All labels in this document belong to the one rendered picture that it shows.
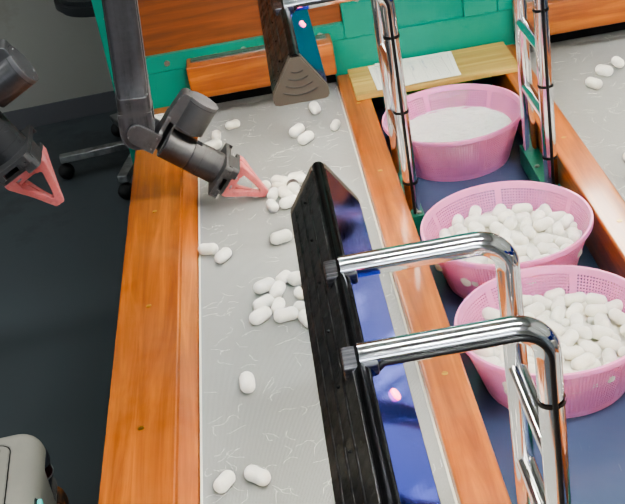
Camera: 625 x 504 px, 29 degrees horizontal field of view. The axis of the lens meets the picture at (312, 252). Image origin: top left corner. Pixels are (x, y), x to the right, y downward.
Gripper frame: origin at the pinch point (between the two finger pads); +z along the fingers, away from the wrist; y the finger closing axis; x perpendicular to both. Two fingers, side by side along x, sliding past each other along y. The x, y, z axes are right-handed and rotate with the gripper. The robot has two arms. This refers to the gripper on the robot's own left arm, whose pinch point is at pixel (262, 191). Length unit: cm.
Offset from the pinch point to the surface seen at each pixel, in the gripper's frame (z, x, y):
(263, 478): -2, 1, -77
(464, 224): 26.7, -18.7, -18.2
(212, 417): -6, 7, -61
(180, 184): -11.9, 8.9, 6.7
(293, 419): 2, 0, -64
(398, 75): 5.7, -32.8, -10.1
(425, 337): -11, -39, -106
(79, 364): 3, 97, 71
